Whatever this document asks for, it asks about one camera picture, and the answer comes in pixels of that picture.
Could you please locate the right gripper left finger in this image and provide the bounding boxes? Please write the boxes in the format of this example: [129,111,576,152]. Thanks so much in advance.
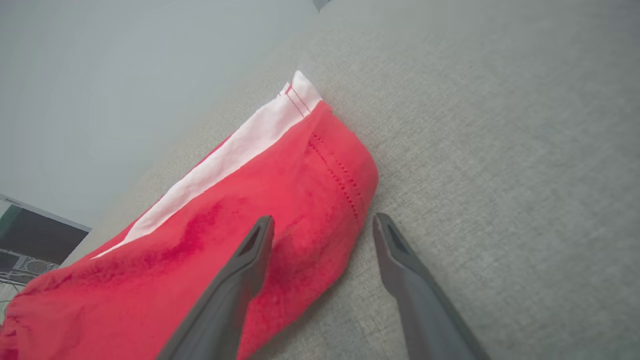
[156,215,275,360]

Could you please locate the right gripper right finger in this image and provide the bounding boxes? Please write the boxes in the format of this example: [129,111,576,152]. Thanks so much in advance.
[372,212,493,360]

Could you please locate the red shorts with white stripe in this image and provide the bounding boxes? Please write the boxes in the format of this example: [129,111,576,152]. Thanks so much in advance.
[0,70,379,360]

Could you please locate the black computer tower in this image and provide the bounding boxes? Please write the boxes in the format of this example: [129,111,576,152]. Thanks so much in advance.
[0,194,92,266]

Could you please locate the white perforated case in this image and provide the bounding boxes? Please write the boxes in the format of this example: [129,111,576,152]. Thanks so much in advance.
[0,250,60,281]

